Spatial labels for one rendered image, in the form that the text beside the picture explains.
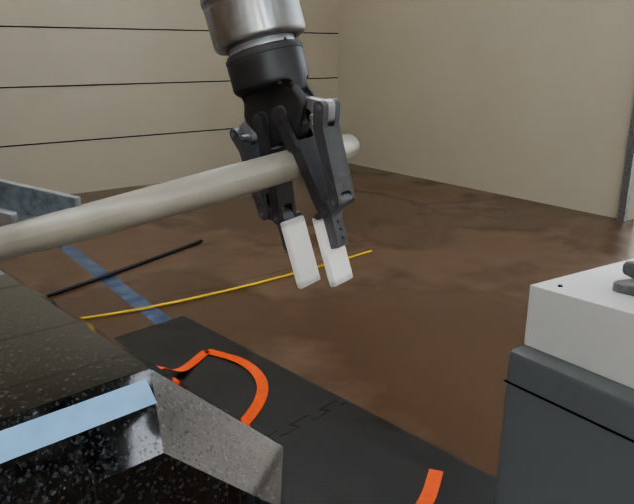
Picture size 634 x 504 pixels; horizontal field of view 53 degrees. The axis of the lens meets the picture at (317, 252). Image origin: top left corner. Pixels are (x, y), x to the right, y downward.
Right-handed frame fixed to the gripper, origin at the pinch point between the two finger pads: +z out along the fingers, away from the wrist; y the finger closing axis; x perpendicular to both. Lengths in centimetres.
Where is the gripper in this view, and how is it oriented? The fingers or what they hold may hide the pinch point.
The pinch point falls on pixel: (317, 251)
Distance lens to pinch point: 63.8
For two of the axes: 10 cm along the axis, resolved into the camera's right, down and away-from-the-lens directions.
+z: 2.5, 9.5, 1.7
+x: -6.5, 2.9, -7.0
